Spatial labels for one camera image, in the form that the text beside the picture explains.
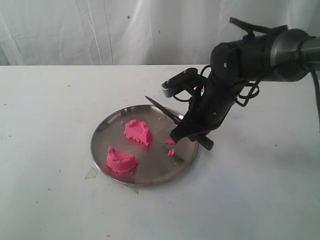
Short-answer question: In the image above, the black kitchen knife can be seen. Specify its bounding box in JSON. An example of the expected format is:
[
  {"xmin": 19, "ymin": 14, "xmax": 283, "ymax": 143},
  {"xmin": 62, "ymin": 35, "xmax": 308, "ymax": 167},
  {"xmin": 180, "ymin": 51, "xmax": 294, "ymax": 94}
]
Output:
[{"xmin": 144, "ymin": 95, "xmax": 215, "ymax": 152}]

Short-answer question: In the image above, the white plastic backdrop sheet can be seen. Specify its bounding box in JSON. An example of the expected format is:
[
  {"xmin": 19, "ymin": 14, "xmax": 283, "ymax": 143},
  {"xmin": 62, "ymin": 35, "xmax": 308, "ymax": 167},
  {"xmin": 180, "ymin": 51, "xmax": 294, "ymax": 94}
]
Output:
[{"xmin": 0, "ymin": 0, "xmax": 320, "ymax": 66}]

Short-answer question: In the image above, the pink dough crumb near knife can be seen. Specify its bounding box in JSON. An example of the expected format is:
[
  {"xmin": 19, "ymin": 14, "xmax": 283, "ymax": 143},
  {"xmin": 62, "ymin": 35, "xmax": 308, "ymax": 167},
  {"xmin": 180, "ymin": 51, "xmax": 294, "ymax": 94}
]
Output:
[{"xmin": 168, "ymin": 149, "xmax": 176, "ymax": 156}]

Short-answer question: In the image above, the clear tape piece left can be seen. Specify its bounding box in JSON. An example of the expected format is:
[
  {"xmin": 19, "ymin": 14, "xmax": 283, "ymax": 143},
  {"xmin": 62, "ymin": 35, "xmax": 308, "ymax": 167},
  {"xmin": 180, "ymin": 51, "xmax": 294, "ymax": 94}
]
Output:
[{"xmin": 84, "ymin": 167, "xmax": 98, "ymax": 180}]

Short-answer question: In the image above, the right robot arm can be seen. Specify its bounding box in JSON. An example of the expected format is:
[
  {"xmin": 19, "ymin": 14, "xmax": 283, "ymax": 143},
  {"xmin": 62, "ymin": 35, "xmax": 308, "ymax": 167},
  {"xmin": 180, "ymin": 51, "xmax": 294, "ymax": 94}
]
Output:
[{"xmin": 162, "ymin": 28, "xmax": 320, "ymax": 150}]

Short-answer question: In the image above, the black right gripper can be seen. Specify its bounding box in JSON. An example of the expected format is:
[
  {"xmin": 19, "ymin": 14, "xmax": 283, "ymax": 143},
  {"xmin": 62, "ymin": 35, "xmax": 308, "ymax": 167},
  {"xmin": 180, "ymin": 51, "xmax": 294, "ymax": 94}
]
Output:
[{"xmin": 170, "ymin": 73, "xmax": 248, "ymax": 143}]

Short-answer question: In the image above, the pink clay piece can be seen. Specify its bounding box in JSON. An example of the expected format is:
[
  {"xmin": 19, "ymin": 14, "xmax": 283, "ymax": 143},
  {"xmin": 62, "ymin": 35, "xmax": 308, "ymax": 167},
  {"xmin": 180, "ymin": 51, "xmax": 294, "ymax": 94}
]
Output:
[{"xmin": 106, "ymin": 145, "xmax": 139, "ymax": 174}]

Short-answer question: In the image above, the pink clay lump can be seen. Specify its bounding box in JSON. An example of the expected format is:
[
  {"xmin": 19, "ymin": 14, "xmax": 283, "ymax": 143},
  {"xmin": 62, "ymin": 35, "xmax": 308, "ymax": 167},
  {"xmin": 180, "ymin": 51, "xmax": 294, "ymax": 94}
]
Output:
[{"xmin": 124, "ymin": 119, "xmax": 153, "ymax": 147}]

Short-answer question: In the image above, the clear tape piece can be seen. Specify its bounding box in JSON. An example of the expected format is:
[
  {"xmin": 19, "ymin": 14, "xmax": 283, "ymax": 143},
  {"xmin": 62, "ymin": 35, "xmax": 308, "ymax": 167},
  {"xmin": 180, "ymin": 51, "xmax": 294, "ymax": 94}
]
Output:
[
  {"xmin": 127, "ymin": 185, "xmax": 139, "ymax": 194},
  {"xmin": 84, "ymin": 167, "xmax": 98, "ymax": 180}
]

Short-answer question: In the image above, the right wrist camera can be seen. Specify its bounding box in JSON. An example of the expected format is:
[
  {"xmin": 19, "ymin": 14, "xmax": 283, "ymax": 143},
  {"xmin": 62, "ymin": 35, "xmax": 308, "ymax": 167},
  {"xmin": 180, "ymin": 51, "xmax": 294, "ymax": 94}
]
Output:
[{"xmin": 161, "ymin": 67, "xmax": 207, "ymax": 98}]

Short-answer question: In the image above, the clear tape piece bottom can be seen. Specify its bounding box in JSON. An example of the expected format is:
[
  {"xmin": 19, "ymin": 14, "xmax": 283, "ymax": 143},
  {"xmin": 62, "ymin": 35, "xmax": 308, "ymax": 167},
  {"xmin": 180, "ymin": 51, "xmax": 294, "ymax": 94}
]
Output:
[{"xmin": 127, "ymin": 185, "xmax": 139, "ymax": 194}]

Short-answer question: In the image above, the round stainless steel plate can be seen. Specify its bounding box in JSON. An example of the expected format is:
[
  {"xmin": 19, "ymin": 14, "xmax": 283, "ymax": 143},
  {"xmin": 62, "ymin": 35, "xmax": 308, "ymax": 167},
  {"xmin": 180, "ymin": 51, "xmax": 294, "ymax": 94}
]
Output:
[{"xmin": 91, "ymin": 104, "xmax": 199, "ymax": 186}]

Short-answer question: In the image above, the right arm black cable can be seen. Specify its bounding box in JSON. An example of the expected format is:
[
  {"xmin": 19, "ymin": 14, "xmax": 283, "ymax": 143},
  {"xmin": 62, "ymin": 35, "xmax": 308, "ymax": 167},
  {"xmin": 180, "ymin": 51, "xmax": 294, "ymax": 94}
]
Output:
[{"xmin": 172, "ymin": 16, "xmax": 320, "ymax": 118}]

